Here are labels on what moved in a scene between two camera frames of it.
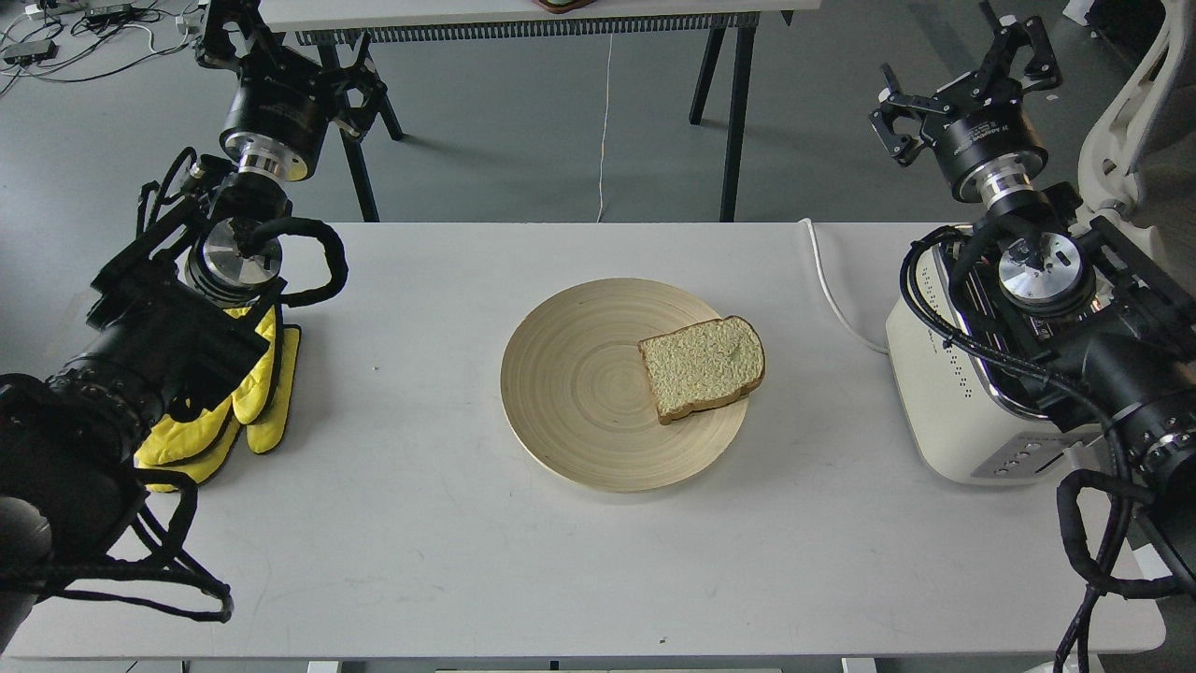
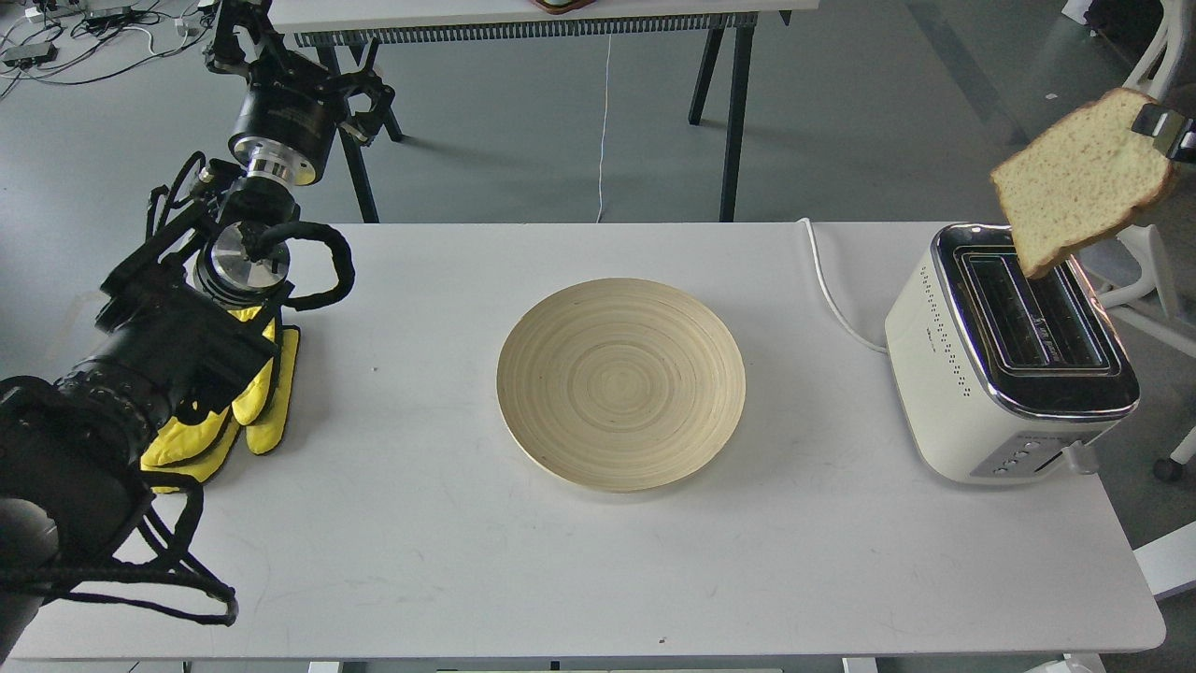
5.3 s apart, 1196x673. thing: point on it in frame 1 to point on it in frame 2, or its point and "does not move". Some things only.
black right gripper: x=981 y=133 to x=1172 y=132
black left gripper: x=283 y=102 does not move
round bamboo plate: x=576 y=395 does not move
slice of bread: x=703 y=364 to x=1081 y=177
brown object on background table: x=562 y=6 does not move
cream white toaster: x=975 y=422 does not move
